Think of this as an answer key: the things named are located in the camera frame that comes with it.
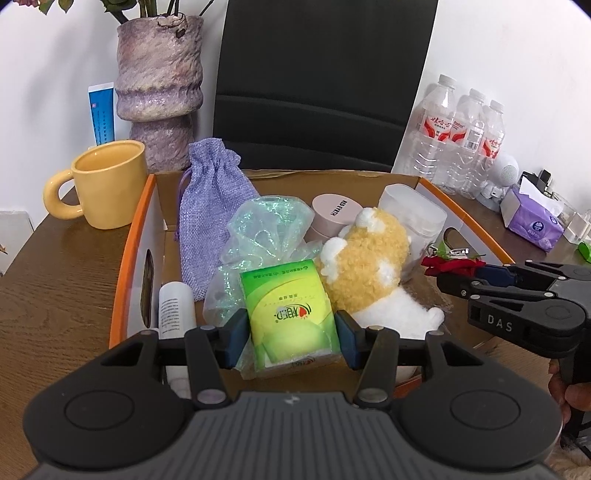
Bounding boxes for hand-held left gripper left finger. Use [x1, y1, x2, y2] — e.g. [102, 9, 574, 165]
[104, 309, 250, 409]

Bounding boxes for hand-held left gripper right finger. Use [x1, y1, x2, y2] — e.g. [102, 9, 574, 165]
[335, 309, 485, 409]

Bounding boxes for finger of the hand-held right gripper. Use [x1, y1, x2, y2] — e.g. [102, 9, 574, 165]
[436, 273, 555, 302]
[473, 261, 591, 289]

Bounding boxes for red artificial rose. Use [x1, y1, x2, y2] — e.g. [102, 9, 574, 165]
[421, 231, 488, 278]

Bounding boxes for green tissue packet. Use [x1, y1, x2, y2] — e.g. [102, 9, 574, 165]
[239, 258, 340, 377]

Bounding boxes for white squeeze tube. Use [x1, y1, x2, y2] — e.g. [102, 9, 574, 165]
[158, 281, 197, 393]

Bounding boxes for yellow and white plush toy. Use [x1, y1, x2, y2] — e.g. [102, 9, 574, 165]
[318, 208, 446, 370]

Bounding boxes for translucent cotton swab container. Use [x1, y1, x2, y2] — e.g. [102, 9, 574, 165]
[378, 184, 448, 282]

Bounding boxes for iridescent organza bag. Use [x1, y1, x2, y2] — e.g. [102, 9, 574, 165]
[203, 196, 324, 377]

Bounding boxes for purple drawstring pouch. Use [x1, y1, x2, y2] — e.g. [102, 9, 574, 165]
[173, 137, 260, 303]

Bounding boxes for pink round jar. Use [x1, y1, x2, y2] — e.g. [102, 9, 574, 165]
[307, 194, 363, 245]

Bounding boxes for red cardboard box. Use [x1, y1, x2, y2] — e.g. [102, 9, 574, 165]
[108, 168, 515, 402]

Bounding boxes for wooden desktop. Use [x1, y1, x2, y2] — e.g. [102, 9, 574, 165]
[0, 171, 591, 480]

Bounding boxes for person's right hand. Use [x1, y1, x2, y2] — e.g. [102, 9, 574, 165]
[549, 361, 591, 414]

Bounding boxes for purple tissue pack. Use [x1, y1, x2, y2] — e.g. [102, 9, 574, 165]
[500, 178, 566, 252]

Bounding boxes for clear glass cup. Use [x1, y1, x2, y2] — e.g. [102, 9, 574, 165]
[549, 194, 575, 232]

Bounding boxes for white charger plugs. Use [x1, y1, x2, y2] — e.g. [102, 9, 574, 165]
[563, 210, 591, 245]

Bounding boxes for black small device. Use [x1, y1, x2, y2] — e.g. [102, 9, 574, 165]
[519, 170, 552, 195]

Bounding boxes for white round speaker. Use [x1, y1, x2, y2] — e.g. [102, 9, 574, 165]
[478, 152, 520, 210]

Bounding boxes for clear water bottle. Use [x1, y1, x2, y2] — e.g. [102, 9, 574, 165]
[466, 99, 506, 199]
[394, 74, 459, 183]
[443, 89, 488, 195]

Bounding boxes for yellow mug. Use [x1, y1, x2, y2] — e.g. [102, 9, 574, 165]
[44, 141, 148, 230]

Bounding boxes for black paper bag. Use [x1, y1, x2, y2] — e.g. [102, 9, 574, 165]
[213, 0, 439, 174]

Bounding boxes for blue ointment tube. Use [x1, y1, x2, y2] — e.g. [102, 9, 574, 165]
[88, 82, 115, 146]

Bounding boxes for purple textured vase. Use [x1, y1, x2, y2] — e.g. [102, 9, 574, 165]
[115, 14, 205, 174]

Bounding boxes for dried flower bouquet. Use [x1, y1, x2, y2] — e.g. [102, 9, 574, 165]
[14, 0, 185, 26]

